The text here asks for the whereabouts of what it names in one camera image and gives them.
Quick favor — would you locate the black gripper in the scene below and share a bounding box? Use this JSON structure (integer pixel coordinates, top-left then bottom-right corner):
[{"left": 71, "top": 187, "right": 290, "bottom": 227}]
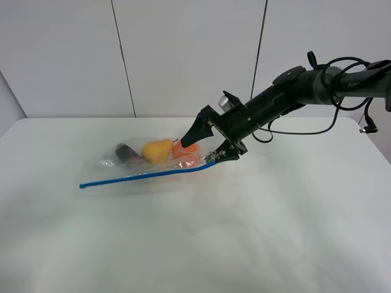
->
[{"left": 180, "top": 91, "right": 257, "bottom": 162}]

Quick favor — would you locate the clear zip bag blue strip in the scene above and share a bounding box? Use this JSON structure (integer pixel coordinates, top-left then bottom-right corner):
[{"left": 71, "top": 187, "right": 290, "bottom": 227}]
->
[{"left": 79, "top": 137, "right": 221, "bottom": 189}]

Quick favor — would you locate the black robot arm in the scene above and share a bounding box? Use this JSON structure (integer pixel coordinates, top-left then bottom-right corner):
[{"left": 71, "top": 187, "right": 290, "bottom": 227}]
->
[{"left": 181, "top": 57, "right": 390, "bottom": 163}]

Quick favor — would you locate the orange fruit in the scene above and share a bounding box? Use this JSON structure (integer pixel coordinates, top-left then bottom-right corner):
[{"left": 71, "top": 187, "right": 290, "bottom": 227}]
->
[{"left": 172, "top": 141, "right": 201, "bottom": 168}]

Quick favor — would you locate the yellow pear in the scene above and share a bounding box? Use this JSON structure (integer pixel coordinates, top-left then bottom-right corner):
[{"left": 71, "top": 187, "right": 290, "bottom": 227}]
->
[{"left": 141, "top": 139, "right": 175, "bottom": 165}]

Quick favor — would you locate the purple eggplant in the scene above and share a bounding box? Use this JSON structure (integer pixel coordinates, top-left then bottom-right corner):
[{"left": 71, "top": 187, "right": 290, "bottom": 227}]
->
[{"left": 115, "top": 143, "right": 145, "bottom": 165}]

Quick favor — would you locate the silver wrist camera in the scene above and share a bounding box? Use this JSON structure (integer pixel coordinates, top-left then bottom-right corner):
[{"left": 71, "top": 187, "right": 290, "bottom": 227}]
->
[{"left": 218, "top": 95, "right": 233, "bottom": 112}]

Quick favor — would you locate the black cable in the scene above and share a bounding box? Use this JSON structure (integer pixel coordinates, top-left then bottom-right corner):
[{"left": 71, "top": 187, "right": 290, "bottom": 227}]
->
[{"left": 252, "top": 51, "right": 379, "bottom": 143}]

